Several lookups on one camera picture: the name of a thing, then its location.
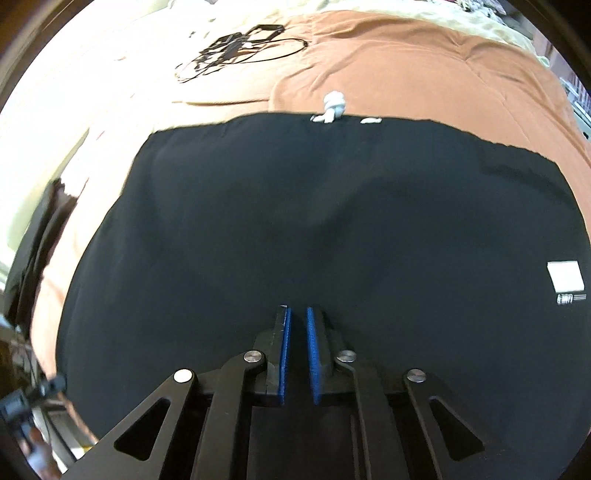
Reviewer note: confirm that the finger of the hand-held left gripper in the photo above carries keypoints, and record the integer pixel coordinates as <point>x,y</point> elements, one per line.
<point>54,385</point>

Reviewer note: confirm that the beige duvet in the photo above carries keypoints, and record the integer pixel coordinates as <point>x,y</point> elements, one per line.
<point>415,11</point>

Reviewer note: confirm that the orange blanket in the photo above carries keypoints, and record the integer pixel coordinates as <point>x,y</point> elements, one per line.
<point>415,69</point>

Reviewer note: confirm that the folded black cloth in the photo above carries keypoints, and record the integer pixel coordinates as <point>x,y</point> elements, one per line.
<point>48,240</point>

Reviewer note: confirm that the white bed sheet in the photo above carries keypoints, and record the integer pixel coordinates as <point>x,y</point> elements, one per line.
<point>115,69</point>

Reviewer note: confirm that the person's left hand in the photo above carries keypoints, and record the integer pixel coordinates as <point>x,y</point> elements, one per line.
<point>39,450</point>

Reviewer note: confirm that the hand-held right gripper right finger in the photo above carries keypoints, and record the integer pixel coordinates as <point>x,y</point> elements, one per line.
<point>314,360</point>

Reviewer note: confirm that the black button-up jacket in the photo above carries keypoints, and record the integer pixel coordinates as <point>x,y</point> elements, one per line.
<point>323,207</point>

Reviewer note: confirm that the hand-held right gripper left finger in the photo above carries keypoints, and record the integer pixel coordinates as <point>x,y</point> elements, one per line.
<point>285,360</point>

